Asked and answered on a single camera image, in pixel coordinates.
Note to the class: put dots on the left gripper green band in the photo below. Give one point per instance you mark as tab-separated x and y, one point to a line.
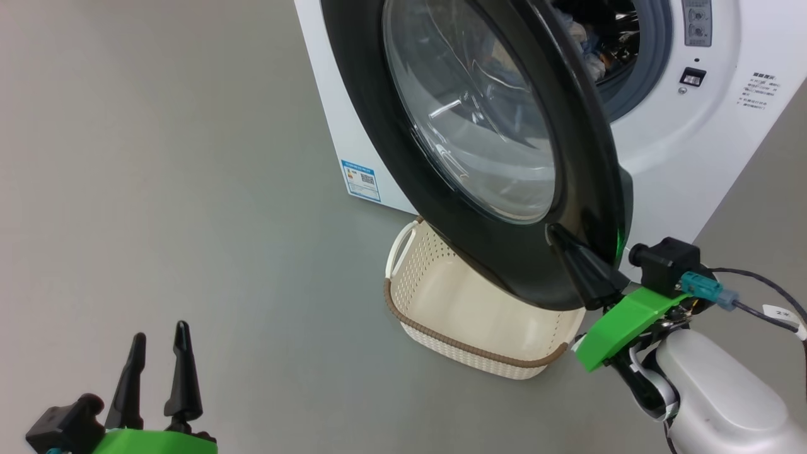
157	442

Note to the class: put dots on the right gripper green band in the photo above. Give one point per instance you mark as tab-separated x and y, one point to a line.
621	325

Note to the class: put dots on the blue garment with orange print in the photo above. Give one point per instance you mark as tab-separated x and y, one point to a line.
589	57

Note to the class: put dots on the black round glass washer door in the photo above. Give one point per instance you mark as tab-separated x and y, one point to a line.
391	157

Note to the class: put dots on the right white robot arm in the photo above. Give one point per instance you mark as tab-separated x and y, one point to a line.
725	391

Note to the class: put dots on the cream plastic basket brown rim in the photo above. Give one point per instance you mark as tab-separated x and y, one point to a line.
454	309

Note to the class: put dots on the white front-load washing machine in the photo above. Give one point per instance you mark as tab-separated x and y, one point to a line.
681	151

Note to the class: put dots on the grey rubber door gasket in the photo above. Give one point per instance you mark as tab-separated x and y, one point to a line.
656	63

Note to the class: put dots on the black door latch socket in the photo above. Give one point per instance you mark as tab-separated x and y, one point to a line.
692	77

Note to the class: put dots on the blue energy label sticker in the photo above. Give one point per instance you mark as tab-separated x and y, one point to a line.
361	181

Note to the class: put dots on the grey warning label sticker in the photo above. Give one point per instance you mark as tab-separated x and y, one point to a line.
696	22

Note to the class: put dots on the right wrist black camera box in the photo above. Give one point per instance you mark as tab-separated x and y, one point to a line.
668	265

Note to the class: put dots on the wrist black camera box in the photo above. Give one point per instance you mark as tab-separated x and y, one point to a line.
668	265
63	429

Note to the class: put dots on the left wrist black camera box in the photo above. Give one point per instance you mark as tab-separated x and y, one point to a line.
63	429

